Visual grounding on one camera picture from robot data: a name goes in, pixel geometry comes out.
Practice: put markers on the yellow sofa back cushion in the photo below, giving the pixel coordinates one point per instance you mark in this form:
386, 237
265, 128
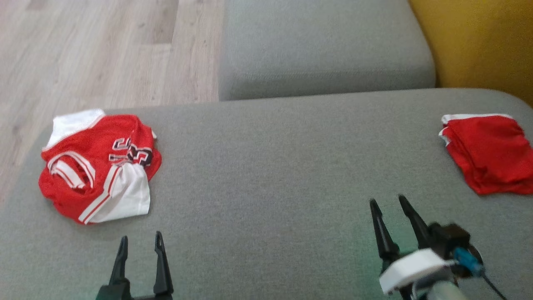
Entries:
483, 41

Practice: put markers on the red white basketball jersey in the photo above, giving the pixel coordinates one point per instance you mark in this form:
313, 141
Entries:
100, 158

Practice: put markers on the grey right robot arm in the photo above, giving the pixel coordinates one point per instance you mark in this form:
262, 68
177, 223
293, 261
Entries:
439, 292

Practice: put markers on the large grey sofa chaise cushion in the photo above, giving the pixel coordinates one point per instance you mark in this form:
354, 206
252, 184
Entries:
270, 166

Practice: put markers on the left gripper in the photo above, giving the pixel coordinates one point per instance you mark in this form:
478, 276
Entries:
120, 293

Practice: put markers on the red shorts with white trim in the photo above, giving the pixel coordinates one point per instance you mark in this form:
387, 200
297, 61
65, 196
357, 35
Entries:
487, 154

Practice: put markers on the right gripper with band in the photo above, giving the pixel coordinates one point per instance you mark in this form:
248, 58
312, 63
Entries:
416, 268

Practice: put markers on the grey sofa seat cushion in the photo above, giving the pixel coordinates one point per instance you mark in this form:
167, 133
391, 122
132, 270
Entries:
325, 46

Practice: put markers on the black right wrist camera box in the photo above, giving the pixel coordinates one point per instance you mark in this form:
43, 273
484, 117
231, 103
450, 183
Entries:
447, 237

